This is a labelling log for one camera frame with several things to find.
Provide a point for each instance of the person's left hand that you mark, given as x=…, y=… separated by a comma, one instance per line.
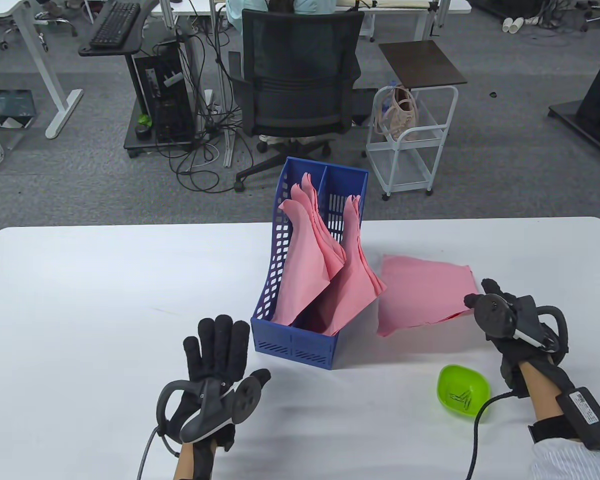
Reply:
x=215, y=355

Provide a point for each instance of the person's right hand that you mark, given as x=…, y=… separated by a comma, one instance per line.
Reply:
x=517, y=362

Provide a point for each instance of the black right hand controller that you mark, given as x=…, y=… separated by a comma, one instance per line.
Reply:
x=495, y=317

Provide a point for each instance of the black hand controller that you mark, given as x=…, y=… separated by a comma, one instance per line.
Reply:
x=495, y=317
x=245, y=400

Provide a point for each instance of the black left hand controller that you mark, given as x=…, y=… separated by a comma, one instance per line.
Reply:
x=245, y=400

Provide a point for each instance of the green plastic bowl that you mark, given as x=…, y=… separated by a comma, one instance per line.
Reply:
x=455, y=375

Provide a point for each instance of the blue plastic file holder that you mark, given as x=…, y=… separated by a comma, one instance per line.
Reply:
x=290, y=347

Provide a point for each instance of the black round container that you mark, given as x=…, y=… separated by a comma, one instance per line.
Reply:
x=142, y=132

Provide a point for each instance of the small green object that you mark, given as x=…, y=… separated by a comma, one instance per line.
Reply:
x=144, y=120

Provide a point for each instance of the black computer tower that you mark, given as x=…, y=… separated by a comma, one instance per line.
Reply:
x=170, y=105

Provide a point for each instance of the black mesh office chair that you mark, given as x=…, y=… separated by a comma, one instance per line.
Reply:
x=300, y=115

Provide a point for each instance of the pink handbag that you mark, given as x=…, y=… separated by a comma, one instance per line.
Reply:
x=402, y=117

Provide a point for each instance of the white cart with brown top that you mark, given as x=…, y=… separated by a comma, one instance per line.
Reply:
x=420, y=62

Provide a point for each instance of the dark teal open box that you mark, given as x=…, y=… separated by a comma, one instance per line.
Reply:
x=16, y=102

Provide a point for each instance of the black computer cart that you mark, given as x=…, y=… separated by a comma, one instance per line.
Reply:
x=107, y=52

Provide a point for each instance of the white paper cup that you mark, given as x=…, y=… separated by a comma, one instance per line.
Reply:
x=518, y=24
x=508, y=25

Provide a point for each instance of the black keyboard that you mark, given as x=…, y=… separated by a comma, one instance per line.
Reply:
x=115, y=22

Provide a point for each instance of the long white desk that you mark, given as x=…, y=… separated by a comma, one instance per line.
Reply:
x=457, y=5

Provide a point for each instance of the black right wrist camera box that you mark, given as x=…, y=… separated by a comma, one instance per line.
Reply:
x=587, y=417

